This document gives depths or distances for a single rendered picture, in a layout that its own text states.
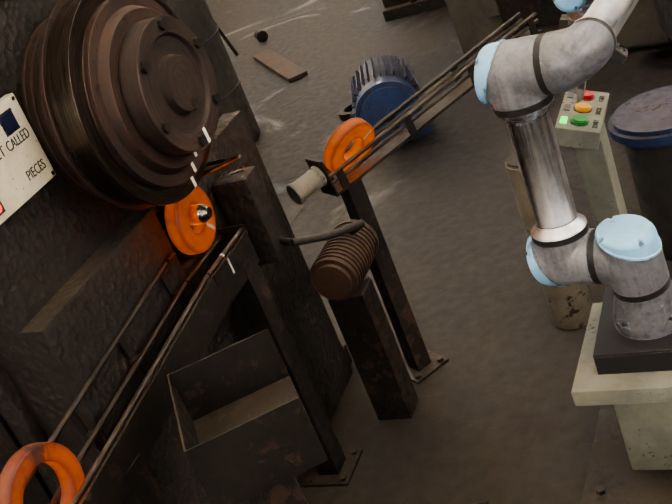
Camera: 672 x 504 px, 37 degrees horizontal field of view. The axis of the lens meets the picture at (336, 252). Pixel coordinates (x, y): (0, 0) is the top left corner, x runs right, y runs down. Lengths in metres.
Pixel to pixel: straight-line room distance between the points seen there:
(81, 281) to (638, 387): 1.13
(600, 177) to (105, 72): 1.29
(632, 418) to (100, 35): 1.34
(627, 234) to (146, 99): 0.97
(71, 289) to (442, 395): 1.16
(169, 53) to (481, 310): 1.38
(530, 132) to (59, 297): 0.96
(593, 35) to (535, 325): 1.19
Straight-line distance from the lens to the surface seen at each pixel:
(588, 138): 2.50
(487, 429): 2.59
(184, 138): 2.04
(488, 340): 2.90
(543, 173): 2.00
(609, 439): 2.43
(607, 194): 2.65
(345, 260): 2.45
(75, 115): 1.93
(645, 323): 2.11
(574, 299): 2.79
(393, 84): 4.19
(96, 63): 1.98
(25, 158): 2.00
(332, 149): 2.50
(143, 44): 2.00
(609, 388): 2.12
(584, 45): 1.90
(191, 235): 2.19
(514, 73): 1.91
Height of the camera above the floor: 1.60
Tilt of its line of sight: 26 degrees down
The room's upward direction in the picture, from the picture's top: 22 degrees counter-clockwise
